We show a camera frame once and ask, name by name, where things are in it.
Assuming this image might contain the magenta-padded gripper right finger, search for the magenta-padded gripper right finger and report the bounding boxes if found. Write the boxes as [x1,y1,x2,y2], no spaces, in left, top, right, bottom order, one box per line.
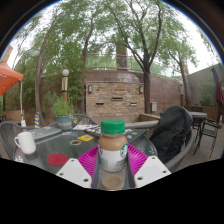
[126,143,172,190]

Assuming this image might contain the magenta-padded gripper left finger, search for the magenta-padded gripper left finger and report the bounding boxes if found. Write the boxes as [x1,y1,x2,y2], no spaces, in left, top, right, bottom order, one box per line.
[55,144,102,191]

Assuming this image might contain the green-capped coffee drink bottle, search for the green-capped coffee drink bottle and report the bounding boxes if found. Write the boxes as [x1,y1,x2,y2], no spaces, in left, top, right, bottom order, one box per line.
[97,119,129,192]

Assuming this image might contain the flat round red coaster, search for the flat round red coaster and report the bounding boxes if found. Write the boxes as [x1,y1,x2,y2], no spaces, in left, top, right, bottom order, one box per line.
[46,152,69,167]

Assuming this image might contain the yellow square card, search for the yellow square card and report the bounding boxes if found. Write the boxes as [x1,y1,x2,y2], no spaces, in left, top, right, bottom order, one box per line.
[77,134,95,142]

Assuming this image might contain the black jacket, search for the black jacket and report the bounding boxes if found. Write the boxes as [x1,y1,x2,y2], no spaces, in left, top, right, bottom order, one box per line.
[148,105,194,164]

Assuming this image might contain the white printed papers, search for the white printed papers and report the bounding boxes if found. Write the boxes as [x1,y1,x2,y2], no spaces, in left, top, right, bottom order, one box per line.
[72,123,101,132]

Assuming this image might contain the grey laptop with stickers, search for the grey laptop with stickers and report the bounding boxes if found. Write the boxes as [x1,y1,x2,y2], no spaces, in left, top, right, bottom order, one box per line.
[31,125,63,140]

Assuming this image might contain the white ceramic mug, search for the white ceramic mug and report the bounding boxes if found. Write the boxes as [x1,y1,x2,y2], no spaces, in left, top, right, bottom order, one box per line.
[13,131,37,156]

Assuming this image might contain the potted green plant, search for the potted green plant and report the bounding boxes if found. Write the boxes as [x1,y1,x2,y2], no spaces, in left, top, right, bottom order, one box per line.
[49,96,76,132]

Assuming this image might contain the blue yellow striped bollard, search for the blue yellow striped bollard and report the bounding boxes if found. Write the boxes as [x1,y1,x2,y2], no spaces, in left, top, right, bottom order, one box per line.
[33,111,42,129]

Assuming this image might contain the round dark patio table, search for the round dark patio table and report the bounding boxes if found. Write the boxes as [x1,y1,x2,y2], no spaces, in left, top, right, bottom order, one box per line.
[189,111,208,154]

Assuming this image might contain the dark forked tree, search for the dark forked tree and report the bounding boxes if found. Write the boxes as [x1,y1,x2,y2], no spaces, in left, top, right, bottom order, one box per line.
[103,0,201,114]

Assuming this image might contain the leaning brown-trunk tree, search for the leaning brown-trunk tree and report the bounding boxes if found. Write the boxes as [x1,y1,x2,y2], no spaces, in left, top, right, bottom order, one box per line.
[19,6,88,128]

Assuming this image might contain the closed maroon umbrella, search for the closed maroon umbrella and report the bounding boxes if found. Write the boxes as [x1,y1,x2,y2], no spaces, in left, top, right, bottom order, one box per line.
[211,65,224,111]

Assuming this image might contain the orange canopy tent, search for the orange canopy tent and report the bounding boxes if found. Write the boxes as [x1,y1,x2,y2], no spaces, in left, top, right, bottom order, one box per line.
[0,61,27,128]

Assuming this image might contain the wooden lamp post, white globe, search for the wooden lamp post, white globe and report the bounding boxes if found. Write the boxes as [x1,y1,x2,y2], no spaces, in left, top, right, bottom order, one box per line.
[60,68,70,103]

